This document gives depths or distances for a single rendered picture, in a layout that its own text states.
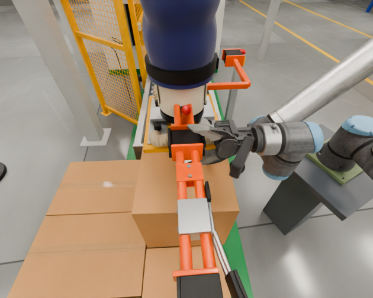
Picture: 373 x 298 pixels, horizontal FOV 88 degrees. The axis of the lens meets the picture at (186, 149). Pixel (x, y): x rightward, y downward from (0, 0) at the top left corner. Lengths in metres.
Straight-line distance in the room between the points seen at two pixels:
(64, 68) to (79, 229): 1.34
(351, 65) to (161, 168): 0.72
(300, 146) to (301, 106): 0.18
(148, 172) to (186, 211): 0.47
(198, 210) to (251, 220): 1.45
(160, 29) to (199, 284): 0.54
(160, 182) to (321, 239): 1.52
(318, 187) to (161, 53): 1.00
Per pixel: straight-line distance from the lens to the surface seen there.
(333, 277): 1.94
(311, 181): 1.23
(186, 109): 0.44
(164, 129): 0.73
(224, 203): 0.77
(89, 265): 1.19
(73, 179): 1.49
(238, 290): 0.36
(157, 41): 0.57
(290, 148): 0.58
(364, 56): 0.76
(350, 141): 1.19
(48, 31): 1.96
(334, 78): 0.74
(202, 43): 0.57
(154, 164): 0.87
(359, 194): 1.32
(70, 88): 2.13
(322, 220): 2.10
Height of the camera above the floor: 1.62
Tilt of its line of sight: 47 degrees down
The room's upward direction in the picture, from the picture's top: straight up
